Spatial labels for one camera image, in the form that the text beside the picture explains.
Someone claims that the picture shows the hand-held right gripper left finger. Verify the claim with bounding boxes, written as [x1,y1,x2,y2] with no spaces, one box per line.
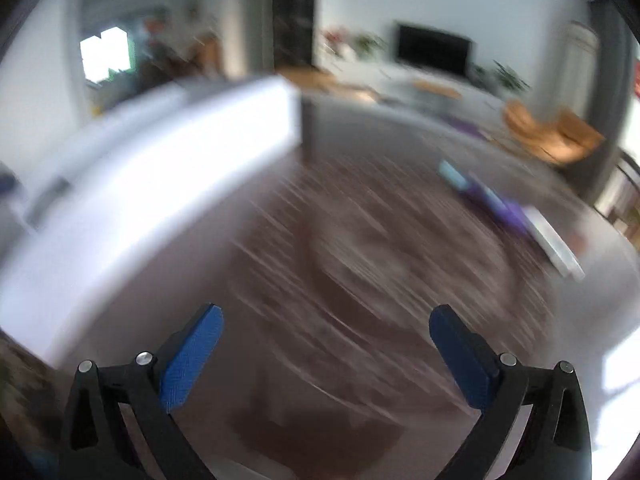
[60,303,224,480]

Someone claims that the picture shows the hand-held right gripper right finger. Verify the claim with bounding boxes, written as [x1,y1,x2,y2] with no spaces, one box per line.
[429,304,593,480]

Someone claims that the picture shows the white storage box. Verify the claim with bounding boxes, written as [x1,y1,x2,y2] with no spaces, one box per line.
[0,75,301,361]

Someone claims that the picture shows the dark patterned wooden desktop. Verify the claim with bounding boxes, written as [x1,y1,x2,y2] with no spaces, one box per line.
[50,85,640,480]

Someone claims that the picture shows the white lotion bottle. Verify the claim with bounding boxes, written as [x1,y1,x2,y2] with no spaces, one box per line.
[525,207,586,281]

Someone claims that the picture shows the purple plastic toy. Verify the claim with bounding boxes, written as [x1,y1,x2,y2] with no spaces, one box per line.
[460,180,531,236]

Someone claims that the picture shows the light blue small toy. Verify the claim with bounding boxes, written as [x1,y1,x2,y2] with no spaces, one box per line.
[439,160,471,191]

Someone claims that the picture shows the orange lounge chair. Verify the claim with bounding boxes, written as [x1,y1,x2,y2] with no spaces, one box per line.
[502,100,606,166]

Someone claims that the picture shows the wooden bench hairpin legs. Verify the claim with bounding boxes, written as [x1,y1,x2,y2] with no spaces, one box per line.
[415,80,461,101]

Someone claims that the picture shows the white television cabinet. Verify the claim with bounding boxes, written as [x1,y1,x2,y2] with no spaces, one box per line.
[320,55,506,116]

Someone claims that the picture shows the large leafy potted plant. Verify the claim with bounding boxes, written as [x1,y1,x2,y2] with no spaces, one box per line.
[492,60,531,93]

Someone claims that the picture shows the grey curtain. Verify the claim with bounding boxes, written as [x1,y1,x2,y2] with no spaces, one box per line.
[592,0,636,201]

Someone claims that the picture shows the cardboard box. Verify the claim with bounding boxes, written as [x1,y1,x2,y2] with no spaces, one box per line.
[277,67,336,88]

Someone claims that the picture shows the black television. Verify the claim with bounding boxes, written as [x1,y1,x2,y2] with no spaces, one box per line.
[395,22,473,78]

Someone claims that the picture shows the bushy green potted plant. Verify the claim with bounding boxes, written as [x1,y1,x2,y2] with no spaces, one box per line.
[355,35,386,58]

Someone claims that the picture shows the red flower arrangement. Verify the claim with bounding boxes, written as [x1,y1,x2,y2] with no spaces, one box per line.
[322,27,348,56]

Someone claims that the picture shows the dark display cabinet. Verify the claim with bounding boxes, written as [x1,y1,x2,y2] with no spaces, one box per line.
[272,0,318,68]

